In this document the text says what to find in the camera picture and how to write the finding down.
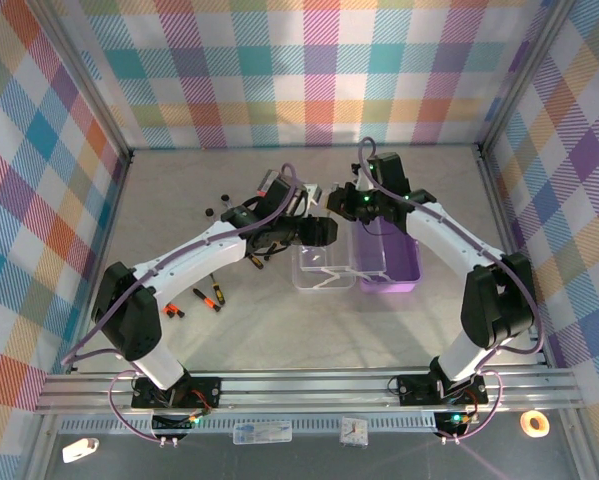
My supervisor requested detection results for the purple plastic bin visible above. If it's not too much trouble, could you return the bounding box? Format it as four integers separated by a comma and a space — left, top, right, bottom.
289, 219, 425, 295

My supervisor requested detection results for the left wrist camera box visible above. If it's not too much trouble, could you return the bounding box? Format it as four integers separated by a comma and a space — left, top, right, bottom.
302, 183, 326, 207

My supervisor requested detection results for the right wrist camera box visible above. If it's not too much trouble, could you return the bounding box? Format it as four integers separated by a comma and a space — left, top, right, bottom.
353, 160, 371, 192

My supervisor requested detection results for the aluminium frame post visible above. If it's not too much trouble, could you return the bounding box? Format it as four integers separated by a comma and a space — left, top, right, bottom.
476, 0, 579, 157
23, 0, 134, 174

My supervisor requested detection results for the slotted grey cable duct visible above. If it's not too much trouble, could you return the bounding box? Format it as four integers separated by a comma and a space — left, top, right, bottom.
57, 415, 480, 437

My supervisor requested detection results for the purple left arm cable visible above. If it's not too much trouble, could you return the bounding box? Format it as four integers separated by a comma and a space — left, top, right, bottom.
60, 162, 310, 444

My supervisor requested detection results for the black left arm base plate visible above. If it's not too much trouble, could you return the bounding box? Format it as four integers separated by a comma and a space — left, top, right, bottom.
130, 375, 224, 411

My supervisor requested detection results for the clear plastic insert tray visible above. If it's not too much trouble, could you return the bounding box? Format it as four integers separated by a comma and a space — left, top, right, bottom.
351, 222, 386, 275

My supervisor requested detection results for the small white plastic object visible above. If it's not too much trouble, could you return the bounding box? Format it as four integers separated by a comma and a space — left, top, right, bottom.
61, 437, 101, 464

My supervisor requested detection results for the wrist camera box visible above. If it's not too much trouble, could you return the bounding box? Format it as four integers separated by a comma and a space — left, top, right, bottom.
353, 160, 371, 192
302, 183, 326, 207

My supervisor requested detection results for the small white square clock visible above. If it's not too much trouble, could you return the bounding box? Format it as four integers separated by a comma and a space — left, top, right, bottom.
338, 415, 369, 446

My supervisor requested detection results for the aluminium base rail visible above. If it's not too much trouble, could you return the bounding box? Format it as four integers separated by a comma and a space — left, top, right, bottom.
32, 367, 586, 416

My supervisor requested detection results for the orange tape roll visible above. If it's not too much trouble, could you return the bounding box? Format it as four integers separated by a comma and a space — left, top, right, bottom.
519, 410, 551, 439

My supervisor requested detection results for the white label tag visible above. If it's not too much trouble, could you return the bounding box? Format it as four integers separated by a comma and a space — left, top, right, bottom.
232, 421, 294, 446

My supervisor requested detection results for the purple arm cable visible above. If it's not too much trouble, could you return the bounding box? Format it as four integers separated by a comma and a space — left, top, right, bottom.
60, 162, 310, 444
356, 137, 548, 446

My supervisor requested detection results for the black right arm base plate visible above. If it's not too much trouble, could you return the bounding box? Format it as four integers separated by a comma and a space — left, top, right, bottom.
394, 373, 490, 407

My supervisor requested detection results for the aluminium side rail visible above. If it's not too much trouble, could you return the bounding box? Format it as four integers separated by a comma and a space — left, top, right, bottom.
476, 144, 549, 365
67, 152, 134, 375

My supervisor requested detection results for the black controller board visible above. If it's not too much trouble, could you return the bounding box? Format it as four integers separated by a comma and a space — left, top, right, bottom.
150, 413, 203, 437
434, 410, 482, 437

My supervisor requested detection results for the coloured marker pen pack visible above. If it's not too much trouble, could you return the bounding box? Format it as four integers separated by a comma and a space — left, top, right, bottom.
256, 168, 286, 197

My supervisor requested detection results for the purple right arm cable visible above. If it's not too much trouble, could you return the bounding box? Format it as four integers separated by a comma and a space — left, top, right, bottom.
356, 137, 548, 446

